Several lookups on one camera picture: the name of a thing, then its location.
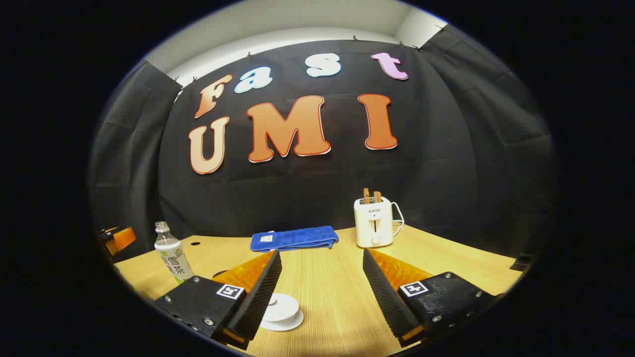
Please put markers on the white toaster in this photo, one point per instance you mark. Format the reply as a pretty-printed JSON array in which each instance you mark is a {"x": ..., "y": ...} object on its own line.
[{"x": 372, "y": 228}]

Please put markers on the clear water bottle green label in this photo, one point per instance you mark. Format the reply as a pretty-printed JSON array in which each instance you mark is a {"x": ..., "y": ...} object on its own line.
[{"x": 171, "y": 253}]

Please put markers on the black table bracket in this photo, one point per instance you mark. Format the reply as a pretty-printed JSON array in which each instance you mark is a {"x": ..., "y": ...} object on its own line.
[{"x": 522, "y": 263}]

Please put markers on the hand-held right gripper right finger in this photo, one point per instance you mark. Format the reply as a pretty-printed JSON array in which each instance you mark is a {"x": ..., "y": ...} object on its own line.
[{"x": 384, "y": 297}]

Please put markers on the dark round coaster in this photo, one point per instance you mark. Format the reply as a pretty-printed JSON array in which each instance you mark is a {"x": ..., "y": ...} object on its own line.
[{"x": 219, "y": 273}]

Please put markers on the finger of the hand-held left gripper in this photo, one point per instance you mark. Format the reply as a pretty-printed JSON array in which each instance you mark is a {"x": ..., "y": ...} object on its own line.
[
  {"x": 106, "y": 232},
  {"x": 125, "y": 238}
]

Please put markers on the white teacup lid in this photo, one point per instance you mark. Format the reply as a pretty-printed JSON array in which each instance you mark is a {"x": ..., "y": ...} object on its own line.
[{"x": 280, "y": 303}]

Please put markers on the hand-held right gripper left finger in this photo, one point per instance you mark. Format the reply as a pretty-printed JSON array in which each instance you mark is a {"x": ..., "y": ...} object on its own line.
[{"x": 258, "y": 297}]

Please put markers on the black backdrop cloth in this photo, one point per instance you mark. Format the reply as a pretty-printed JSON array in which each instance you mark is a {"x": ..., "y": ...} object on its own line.
[{"x": 446, "y": 163}]

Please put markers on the white saucer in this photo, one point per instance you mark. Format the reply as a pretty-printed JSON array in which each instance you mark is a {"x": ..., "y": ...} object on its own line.
[{"x": 287, "y": 326}]

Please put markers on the blue folded towel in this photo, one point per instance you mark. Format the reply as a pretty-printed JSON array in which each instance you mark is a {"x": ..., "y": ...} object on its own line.
[{"x": 297, "y": 238}]

